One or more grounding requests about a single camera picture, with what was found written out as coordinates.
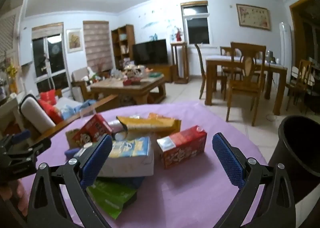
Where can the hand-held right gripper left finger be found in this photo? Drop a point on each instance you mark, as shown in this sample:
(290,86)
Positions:
(96,160)

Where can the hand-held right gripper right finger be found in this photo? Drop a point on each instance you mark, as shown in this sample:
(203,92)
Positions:
(228,160)

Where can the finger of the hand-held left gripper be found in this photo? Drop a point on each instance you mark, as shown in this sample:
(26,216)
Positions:
(21,135)
(37,146)

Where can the red milk carton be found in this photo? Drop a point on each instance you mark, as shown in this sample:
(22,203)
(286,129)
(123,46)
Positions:
(92,128)
(182,148)

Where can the white blue tissue pack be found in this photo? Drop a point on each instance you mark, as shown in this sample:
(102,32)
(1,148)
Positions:
(130,158)

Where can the green plastic packet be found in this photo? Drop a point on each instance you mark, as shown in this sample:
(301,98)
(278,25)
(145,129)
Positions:
(110,195)

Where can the black trash bin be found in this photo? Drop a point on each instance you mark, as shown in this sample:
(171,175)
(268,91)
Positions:
(282,155)

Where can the yellow snack bag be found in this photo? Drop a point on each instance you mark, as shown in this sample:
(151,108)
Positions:
(150,125)

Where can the person's left hand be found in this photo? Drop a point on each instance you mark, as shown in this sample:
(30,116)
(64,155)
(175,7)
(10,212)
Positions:
(17,194)

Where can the white cushion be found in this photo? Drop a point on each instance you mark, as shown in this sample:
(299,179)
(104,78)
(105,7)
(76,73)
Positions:
(35,113)

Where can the small blue packet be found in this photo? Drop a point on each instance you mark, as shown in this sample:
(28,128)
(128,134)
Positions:
(71,153)

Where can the beige paper packet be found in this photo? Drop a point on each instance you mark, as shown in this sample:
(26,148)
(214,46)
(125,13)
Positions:
(71,138)

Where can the red cushion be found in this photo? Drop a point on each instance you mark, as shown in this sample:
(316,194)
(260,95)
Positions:
(48,96)
(51,113)

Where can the wooden sofa armrest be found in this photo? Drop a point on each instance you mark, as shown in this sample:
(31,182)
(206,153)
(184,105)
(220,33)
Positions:
(75,118)

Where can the clear plastic cup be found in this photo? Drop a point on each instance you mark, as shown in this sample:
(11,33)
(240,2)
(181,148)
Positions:
(88,113)

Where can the blue cloth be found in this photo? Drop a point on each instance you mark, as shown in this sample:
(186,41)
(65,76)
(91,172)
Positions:
(72,110)

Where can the purple tablecloth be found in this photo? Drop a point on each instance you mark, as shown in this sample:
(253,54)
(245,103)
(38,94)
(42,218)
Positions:
(190,193)

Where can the yellow flower bouquet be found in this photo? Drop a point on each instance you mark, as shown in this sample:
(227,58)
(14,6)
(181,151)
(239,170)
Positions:
(11,70)

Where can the wooden armchair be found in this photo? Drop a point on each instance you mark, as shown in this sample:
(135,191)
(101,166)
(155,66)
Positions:
(80,85)

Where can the wooden coffee table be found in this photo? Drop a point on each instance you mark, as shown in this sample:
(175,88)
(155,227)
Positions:
(112,87)

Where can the wooden dining chair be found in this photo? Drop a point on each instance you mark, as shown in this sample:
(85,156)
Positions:
(200,67)
(246,85)
(302,72)
(225,51)

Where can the orange snack packet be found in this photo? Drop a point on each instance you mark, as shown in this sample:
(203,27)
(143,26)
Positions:
(160,116)

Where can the glass balcony door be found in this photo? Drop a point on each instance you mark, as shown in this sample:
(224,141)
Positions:
(50,60)

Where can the wooden dining table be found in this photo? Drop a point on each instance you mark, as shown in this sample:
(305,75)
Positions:
(275,70)

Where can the small framed picture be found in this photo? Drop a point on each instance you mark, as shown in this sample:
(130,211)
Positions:
(74,40)

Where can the wooden television cabinet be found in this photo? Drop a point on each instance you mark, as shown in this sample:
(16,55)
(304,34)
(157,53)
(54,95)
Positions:
(162,72)

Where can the metal kettle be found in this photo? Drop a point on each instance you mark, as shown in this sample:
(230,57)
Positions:
(269,55)

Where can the striped roller blind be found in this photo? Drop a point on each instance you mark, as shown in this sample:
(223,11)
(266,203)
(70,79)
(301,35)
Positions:
(97,45)

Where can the black television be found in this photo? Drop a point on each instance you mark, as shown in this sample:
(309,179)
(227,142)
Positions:
(150,52)

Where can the wooden bookshelf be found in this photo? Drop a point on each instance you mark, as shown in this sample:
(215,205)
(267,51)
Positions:
(130,42)

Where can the tall wooden stand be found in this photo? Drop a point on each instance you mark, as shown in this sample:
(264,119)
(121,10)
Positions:
(178,45)

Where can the white standing air conditioner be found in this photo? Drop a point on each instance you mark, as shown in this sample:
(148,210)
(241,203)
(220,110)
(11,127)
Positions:
(285,42)

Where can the red figurine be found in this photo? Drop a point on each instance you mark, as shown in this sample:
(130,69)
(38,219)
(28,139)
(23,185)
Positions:
(178,35)

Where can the white framed window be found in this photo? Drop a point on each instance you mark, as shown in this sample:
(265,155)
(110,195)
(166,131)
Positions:
(197,27)

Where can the framed floral picture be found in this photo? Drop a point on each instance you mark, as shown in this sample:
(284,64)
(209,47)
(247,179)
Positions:
(253,16)

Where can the wooden door frame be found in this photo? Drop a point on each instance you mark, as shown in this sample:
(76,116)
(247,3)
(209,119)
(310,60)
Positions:
(295,30)

